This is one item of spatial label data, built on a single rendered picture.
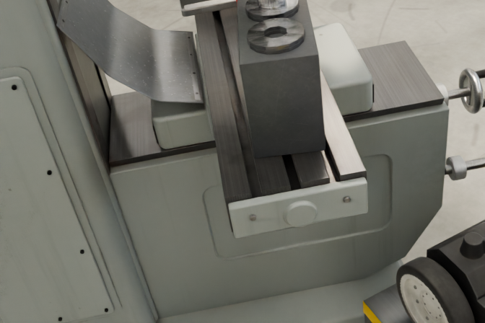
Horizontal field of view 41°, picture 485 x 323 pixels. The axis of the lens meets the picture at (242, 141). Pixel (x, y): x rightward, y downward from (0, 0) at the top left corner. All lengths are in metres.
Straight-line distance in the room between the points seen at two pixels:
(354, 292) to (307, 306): 0.13
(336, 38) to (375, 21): 1.83
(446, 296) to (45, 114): 0.86
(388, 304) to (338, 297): 0.29
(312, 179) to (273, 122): 0.11
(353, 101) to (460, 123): 1.30
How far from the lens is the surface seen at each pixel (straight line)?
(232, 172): 1.07
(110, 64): 1.38
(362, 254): 1.80
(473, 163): 1.70
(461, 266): 1.38
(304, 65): 0.98
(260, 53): 1.00
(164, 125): 1.43
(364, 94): 1.46
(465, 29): 3.35
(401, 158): 1.60
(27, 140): 1.38
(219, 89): 1.27
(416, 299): 1.50
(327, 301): 1.83
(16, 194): 1.47
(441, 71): 3.02
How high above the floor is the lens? 1.66
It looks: 38 degrees down
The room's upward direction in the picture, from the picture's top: 10 degrees counter-clockwise
